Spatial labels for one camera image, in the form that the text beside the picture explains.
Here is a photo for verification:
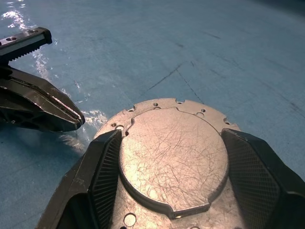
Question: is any blue table cover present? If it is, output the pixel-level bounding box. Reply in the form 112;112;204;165
0;0;305;229

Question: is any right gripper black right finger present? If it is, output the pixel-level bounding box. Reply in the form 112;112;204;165
220;128;305;229

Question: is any silver notched motor lid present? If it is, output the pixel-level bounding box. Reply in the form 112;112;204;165
92;97;253;229

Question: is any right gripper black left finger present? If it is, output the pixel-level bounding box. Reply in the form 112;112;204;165
35;129;129;229

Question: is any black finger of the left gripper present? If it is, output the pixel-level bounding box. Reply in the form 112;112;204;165
0;76;83;134
0;66;86;125

